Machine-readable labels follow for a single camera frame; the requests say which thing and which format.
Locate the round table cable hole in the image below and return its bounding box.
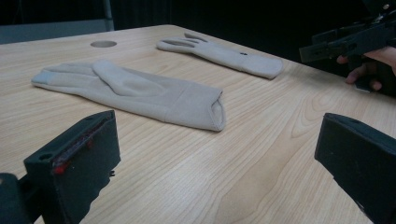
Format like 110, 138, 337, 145
90, 39, 118, 49

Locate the beige knit glove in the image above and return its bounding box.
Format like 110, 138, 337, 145
156, 32, 284, 80
31, 59, 227, 133

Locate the white metal desk frame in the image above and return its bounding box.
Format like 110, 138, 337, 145
103, 0, 115, 32

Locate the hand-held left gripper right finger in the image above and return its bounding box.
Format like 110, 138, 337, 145
314, 112, 396, 224

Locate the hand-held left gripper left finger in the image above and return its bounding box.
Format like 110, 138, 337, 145
22, 109, 121, 224

